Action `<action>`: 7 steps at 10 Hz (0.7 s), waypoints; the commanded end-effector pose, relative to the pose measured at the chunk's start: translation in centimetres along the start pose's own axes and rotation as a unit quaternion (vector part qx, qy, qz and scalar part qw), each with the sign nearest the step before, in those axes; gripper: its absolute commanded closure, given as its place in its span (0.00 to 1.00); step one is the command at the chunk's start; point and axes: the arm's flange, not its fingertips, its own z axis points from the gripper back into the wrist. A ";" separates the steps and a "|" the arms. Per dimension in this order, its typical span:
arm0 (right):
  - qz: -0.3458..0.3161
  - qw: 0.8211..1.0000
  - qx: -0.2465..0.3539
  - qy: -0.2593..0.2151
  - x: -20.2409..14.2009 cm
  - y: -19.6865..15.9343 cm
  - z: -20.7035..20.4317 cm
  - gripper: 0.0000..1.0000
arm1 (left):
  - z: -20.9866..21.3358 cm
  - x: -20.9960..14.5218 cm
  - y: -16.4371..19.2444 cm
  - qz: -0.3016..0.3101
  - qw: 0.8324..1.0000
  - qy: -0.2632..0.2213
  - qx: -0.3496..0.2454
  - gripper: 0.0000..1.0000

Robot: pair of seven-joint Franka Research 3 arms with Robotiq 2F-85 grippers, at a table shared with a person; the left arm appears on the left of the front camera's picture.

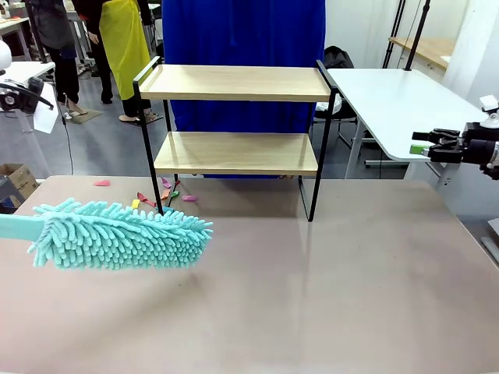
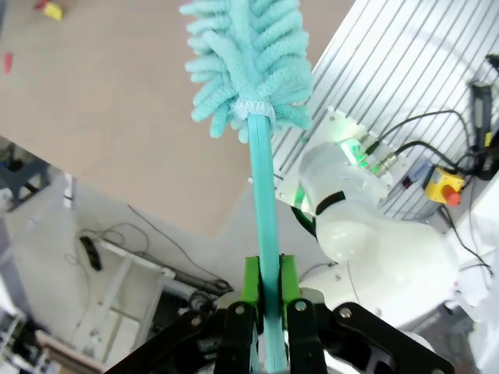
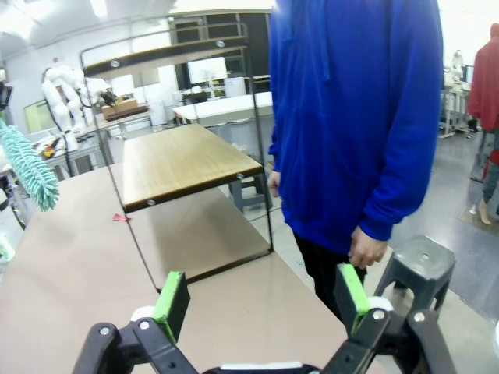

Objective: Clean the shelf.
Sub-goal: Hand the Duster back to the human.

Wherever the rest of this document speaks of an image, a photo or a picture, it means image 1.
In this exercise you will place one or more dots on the black office chair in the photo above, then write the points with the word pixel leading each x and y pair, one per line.
pixel 337 57

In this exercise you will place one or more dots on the large white table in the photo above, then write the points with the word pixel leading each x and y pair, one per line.
pixel 390 101

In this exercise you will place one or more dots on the person in dark clothes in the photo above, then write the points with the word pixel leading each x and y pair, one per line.
pixel 58 23

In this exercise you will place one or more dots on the hand of aproned person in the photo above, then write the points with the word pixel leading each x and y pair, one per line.
pixel 93 38

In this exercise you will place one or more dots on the brown cardboard box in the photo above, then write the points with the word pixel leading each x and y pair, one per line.
pixel 21 179

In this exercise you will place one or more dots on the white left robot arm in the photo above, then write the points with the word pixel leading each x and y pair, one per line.
pixel 3 54

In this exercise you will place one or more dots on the person in yellow apron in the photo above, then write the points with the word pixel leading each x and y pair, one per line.
pixel 124 58

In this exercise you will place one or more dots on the white plastic bag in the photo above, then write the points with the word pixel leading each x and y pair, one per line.
pixel 336 106

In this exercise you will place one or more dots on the black tripod stand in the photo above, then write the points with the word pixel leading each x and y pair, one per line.
pixel 38 35

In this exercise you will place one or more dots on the white paper tag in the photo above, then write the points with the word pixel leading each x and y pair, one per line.
pixel 46 115

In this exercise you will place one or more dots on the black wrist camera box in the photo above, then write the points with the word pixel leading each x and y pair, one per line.
pixel 481 130

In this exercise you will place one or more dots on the pink paper scrap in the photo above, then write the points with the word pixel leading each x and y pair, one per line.
pixel 165 182
pixel 102 182

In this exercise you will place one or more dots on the light wooden table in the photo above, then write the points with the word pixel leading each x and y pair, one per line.
pixel 432 48

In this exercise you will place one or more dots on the brown floor mat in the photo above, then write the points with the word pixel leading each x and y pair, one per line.
pixel 87 116

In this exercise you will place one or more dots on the green paper scrap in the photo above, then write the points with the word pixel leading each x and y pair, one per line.
pixel 174 193

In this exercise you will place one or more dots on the magenta paper scrap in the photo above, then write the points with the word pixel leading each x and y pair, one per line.
pixel 189 198

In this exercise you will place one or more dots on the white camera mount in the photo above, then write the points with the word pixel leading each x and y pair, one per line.
pixel 489 106

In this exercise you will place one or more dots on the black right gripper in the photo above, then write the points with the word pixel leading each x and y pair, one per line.
pixel 479 152

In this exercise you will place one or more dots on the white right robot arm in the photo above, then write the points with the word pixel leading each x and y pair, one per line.
pixel 497 154

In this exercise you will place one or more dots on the teal paper scrap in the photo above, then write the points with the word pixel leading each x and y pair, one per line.
pixel 168 210

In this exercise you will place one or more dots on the yellow paper scrap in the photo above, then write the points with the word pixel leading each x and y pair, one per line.
pixel 135 203

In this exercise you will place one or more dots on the blue cloth drape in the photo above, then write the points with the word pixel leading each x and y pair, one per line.
pixel 241 39

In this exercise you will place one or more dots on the wooden shelf with black frame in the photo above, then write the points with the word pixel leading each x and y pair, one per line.
pixel 234 82

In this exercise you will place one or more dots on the teal microfibre duster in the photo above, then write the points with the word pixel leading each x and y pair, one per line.
pixel 117 237

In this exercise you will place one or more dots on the black stand pole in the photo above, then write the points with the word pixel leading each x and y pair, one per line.
pixel 394 35
pixel 418 35

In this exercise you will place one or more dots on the orange paper scrap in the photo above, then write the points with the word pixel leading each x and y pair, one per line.
pixel 167 193

